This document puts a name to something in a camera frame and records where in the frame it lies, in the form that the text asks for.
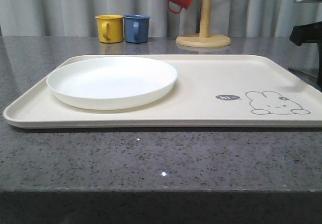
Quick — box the yellow mug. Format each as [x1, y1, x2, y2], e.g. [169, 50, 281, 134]
[95, 15, 123, 43]

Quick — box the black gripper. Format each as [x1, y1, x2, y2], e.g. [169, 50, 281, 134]
[289, 22, 321, 46]

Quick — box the blue mug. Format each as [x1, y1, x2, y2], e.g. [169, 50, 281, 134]
[123, 15, 150, 43]

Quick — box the wooden mug tree stand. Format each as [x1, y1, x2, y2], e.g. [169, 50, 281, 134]
[176, 0, 231, 48]

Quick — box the grey curtain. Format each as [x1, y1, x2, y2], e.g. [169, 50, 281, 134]
[1, 0, 321, 37]

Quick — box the cream rabbit tray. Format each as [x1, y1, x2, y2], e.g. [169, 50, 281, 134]
[4, 54, 321, 128]

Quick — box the white round plate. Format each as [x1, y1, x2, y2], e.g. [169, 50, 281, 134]
[46, 56, 178, 110]

